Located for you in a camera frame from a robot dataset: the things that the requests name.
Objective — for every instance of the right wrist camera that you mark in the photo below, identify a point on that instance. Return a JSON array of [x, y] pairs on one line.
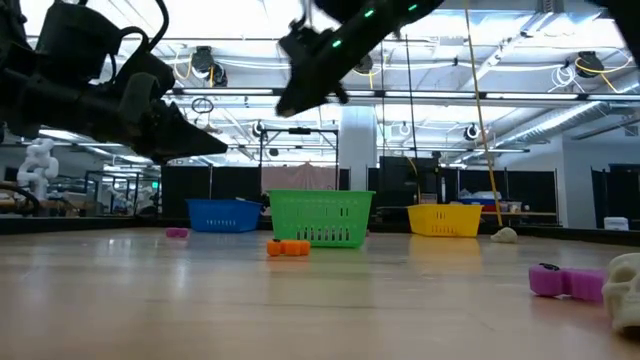
[[297, 40]]

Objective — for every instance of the white building pillar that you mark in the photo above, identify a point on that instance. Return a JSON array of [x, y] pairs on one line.
[[358, 150]]

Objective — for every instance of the beige fabric curtain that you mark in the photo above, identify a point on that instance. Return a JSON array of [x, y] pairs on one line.
[[300, 179]]

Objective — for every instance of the white plastic container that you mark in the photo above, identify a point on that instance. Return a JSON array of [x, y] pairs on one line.
[[616, 224]]

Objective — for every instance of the blue plastic basket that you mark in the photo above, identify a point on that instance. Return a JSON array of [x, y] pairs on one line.
[[225, 217]]

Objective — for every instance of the purple skeleton figure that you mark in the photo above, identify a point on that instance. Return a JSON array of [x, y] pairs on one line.
[[570, 284], [177, 233]]

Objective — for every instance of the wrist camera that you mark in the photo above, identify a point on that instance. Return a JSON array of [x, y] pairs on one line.
[[297, 40], [162, 67]]

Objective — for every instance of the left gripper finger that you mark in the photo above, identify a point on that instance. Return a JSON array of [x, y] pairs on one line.
[[175, 140]]

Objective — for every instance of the long ceiling light bar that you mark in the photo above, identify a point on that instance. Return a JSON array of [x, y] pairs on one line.
[[225, 91]]

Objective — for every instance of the yellow plastic basket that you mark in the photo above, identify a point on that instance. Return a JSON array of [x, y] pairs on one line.
[[445, 220]]

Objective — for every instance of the orange skeleton figure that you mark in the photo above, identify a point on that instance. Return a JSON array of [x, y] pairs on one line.
[[290, 248]]

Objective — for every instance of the white blue storage tub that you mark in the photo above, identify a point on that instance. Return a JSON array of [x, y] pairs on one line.
[[480, 201]]

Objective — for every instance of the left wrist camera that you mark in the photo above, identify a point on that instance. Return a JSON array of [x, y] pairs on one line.
[[162, 67]]

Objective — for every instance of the silver ventilation duct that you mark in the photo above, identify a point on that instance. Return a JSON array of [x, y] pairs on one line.
[[560, 120]]

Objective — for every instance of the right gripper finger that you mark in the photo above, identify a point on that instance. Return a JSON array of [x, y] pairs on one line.
[[302, 95]]

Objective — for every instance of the white robot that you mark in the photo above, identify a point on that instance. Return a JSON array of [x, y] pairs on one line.
[[37, 170]]

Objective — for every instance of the black partition panel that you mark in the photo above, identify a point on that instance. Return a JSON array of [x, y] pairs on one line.
[[235, 182], [530, 190], [620, 195]]

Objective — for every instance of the black cabinet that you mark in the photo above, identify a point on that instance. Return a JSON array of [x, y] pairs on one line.
[[400, 180]]

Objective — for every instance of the wooden background table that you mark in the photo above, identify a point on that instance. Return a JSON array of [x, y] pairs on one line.
[[530, 214]]

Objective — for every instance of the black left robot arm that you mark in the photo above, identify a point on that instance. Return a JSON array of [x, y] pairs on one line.
[[75, 40]]

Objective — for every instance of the green plastic basket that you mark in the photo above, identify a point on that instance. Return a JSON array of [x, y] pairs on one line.
[[320, 215]]

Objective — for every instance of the black metal gantry frame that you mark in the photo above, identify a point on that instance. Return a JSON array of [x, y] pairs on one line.
[[300, 131]]

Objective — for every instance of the cream plastic skull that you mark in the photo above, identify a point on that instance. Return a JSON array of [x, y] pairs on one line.
[[625, 295], [504, 235]]

